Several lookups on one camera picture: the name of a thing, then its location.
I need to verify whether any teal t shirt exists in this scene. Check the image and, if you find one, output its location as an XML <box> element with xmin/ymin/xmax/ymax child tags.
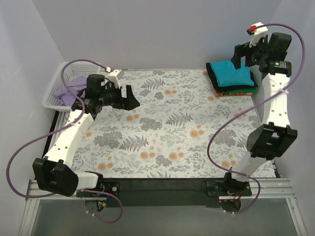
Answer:
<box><xmin>210</xmin><ymin>60</ymin><xmax>255</xmax><ymax>87</ymax></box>

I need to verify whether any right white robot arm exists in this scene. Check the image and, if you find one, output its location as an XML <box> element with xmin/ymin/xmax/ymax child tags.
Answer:
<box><xmin>222</xmin><ymin>32</ymin><xmax>298</xmax><ymax>196</ymax></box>

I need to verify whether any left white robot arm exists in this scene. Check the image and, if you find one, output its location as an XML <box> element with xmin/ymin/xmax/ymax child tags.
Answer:
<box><xmin>32</xmin><ymin>69</ymin><xmax>140</xmax><ymax>197</ymax></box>

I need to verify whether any black folded t shirt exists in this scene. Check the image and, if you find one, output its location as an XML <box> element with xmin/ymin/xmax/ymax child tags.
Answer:
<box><xmin>206</xmin><ymin>62</ymin><xmax>258</xmax><ymax>92</ymax></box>

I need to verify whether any purple t shirt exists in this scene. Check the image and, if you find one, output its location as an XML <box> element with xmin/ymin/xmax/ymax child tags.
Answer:
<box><xmin>54</xmin><ymin>76</ymin><xmax>87</xmax><ymax>107</ymax></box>

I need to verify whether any white plastic basket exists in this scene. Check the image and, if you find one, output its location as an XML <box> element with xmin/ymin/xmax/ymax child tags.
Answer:
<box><xmin>42</xmin><ymin>61</ymin><xmax>100</xmax><ymax>112</ymax></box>

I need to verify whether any floral table mat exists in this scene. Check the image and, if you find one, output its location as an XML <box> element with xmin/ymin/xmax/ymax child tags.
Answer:
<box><xmin>70</xmin><ymin>70</ymin><xmax>260</xmax><ymax>178</ymax></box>

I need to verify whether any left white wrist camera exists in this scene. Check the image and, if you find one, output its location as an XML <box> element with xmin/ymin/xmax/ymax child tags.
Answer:
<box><xmin>107</xmin><ymin>69</ymin><xmax>124</xmax><ymax>89</ymax></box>

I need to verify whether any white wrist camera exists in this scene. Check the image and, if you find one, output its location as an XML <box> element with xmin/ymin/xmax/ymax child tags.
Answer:
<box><xmin>107</xmin><ymin>69</ymin><xmax>124</xmax><ymax>89</ymax></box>
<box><xmin>247</xmin><ymin>22</ymin><xmax>268</xmax><ymax>48</ymax></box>

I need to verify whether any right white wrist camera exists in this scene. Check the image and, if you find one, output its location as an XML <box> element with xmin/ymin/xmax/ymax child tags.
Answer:
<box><xmin>247</xmin><ymin>22</ymin><xmax>268</xmax><ymax>48</ymax></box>

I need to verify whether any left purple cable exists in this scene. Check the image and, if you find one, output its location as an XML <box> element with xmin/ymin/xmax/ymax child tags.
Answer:
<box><xmin>5</xmin><ymin>59</ymin><xmax>123</xmax><ymax>224</ymax></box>

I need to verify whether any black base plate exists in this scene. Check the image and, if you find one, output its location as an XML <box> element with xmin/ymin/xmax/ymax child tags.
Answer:
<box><xmin>76</xmin><ymin>177</ymin><xmax>252</xmax><ymax>209</ymax></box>

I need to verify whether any aluminium frame rail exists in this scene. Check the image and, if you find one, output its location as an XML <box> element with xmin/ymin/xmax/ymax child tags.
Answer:
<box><xmin>19</xmin><ymin>178</ymin><xmax>307</xmax><ymax>236</ymax></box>

